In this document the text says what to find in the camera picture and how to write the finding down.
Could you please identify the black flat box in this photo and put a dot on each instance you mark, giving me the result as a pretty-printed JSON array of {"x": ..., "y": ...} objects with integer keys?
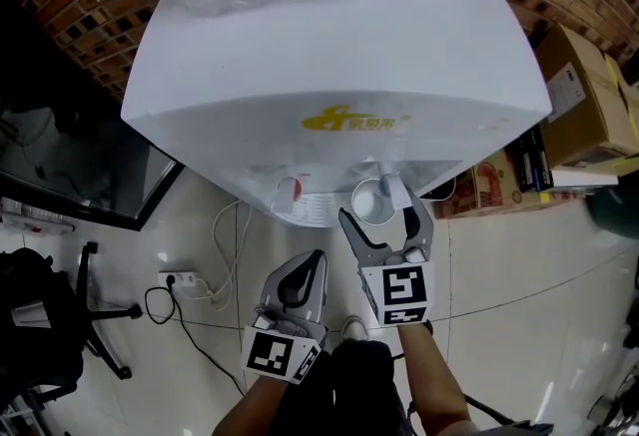
[{"x": 534, "y": 159}]

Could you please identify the white water dispenser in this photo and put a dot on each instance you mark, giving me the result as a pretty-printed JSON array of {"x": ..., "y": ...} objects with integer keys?
[{"x": 329, "y": 60}]

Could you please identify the white cup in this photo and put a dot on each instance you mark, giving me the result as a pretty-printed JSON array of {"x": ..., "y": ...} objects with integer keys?
[{"x": 367, "y": 204}]

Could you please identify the red water dispenser tap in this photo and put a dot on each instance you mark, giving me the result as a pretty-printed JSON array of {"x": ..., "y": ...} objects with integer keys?
[{"x": 288, "y": 192}]

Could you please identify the dark green bin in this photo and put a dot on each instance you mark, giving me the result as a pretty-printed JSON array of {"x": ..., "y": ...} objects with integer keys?
[{"x": 616, "y": 212}]

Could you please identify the person's left forearm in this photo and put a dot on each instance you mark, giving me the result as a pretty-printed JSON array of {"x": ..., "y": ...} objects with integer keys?
[{"x": 254, "y": 406}]

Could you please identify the black framed glass panel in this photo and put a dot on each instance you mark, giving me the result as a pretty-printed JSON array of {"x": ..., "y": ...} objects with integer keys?
[{"x": 75, "y": 159}]

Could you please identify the person's dark clothing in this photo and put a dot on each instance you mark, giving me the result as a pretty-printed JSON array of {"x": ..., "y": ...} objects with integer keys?
[{"x": 349, "y": 389}]

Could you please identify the white power strip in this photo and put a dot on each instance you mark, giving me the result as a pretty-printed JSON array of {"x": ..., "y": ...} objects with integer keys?
[{"x": 182, "y": 280}]

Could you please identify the red printed carton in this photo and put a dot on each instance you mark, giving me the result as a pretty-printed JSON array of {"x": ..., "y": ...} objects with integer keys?
[{"x": 491, "y": 187}]

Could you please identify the person's right forearm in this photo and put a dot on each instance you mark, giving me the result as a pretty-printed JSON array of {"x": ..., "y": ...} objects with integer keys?
[{"x": 437, "y": 384}]

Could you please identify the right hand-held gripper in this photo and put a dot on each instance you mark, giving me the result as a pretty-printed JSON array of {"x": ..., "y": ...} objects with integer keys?
[{"x": 399, "y": 292}]

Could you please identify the person's white shoe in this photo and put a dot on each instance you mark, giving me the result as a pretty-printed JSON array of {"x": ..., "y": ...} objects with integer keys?
[{"x": 355, "y": 328}]

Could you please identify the yellow taped cardboard box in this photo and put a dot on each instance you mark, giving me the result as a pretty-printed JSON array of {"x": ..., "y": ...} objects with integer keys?
[{"x": 628, "y": 90}]

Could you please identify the white flat box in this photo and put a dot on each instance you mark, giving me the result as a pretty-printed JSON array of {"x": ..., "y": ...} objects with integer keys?
[{"x": 584, "y": 178}]

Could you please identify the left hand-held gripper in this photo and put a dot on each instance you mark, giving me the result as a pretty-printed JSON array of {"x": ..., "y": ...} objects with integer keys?
[{"x": 279, "y": 349}]

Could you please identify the black office chair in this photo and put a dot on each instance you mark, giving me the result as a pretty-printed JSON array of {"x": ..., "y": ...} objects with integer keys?
[{"x": 107, "y": 314}]

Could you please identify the white water dispenser tap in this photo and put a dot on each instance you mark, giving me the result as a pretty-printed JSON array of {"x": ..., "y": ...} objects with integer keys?
[{"x": 392, "y": 185}]

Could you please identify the large brown cardboard box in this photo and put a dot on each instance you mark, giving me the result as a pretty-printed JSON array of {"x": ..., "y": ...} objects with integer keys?
[{"x": 581, "y": 100}]

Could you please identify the white slatted rack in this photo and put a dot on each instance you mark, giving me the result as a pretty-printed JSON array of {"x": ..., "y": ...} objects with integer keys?
[{"x": 35, "y": 222}]

